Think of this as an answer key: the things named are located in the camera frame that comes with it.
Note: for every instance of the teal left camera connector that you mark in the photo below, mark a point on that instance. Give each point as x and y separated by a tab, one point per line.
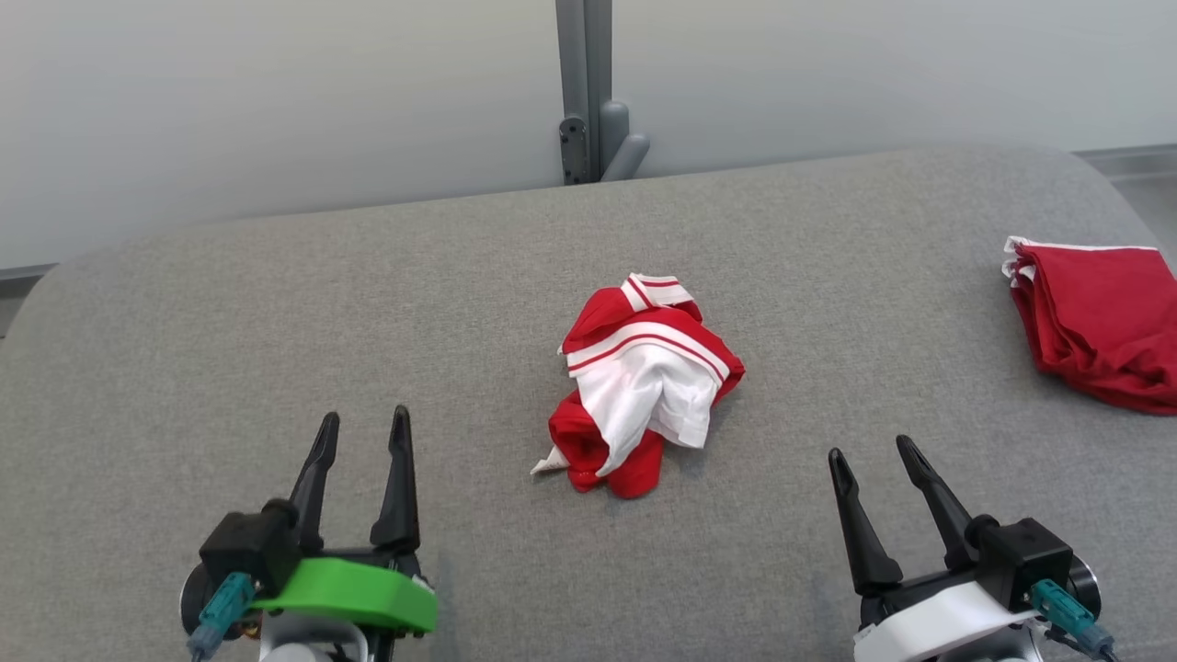
225	602

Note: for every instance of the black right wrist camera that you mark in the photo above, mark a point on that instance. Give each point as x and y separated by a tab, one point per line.
1025	556

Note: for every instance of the teal camera connector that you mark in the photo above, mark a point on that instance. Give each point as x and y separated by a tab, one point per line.
1071	616
225	602

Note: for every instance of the red white striped garment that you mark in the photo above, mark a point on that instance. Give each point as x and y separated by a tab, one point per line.
644	386

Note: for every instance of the dark metal hinge bracket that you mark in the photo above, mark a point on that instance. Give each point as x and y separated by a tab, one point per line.
574	147

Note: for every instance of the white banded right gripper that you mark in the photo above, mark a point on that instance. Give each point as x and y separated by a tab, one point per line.
938	625

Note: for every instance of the grey metal partition post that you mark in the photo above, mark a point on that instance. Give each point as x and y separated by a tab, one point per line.
584	55

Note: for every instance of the grey partition base rail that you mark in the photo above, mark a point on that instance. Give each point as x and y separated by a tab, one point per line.
23	273
1131	161

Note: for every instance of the teal right camera connector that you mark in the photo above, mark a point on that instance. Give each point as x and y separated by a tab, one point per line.
1071	616

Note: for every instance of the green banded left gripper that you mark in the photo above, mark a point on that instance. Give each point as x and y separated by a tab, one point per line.
359	593

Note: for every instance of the grey fabric sofa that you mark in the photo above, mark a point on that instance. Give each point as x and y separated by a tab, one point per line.
368	322

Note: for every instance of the red shirt with white trim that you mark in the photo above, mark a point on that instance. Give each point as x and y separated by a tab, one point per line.
1103	322

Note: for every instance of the grey rounded support leg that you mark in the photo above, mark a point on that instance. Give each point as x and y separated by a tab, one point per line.
625	152

